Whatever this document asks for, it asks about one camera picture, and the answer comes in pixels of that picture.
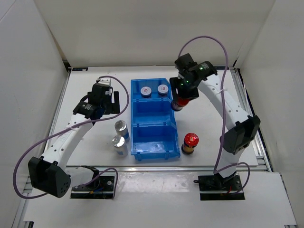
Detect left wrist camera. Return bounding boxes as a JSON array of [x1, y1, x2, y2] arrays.
[[96, 77, 111, 87]]

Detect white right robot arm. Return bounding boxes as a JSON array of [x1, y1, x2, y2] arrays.
[[170, 54, 261, 190]]

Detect red-lid sauce jar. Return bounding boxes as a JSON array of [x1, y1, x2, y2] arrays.
[[181, 133, 199, 155], [171, 97, 190, 112]]

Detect blue bin near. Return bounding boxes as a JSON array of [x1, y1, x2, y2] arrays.
[[131, 124, 181, 162]]

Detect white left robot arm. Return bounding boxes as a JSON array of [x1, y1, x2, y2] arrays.
[[28, 81, 120, 198]]

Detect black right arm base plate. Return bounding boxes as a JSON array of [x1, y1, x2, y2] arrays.
[[193, 174, 245, 201]]

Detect aluminium frame rail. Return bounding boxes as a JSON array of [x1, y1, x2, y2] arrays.
[[14, 60, 271, 228]]

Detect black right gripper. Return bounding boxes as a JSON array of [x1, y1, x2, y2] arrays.
[[169, 76, 199, 104]]

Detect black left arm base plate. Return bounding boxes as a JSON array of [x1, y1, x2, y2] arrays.
[[70, 165, 118, 200]]

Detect silver-lid pepper jar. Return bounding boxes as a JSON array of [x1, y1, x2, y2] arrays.
[[114, 120, 130, 142], [112, 135, 128, 157]]

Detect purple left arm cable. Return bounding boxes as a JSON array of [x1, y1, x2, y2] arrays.
[[13, 75, 130, 200]]

